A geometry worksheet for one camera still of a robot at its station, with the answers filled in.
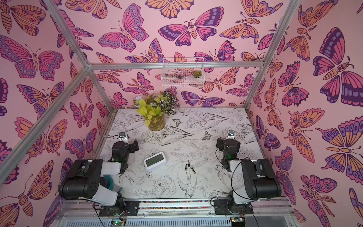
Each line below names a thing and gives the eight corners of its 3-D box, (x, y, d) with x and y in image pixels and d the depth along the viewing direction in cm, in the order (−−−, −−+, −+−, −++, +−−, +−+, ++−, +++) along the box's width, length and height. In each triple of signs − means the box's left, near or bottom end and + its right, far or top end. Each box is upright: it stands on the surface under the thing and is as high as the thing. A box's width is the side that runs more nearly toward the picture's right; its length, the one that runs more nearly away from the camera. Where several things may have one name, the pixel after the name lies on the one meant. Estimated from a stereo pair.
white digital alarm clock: (147, 174, 88) (146, 171, 84) (143, 163, 92) (142, 160, 88) (168, 163, 92) (168, 160, 88) (164, 153, 96) (163, 150, 93)
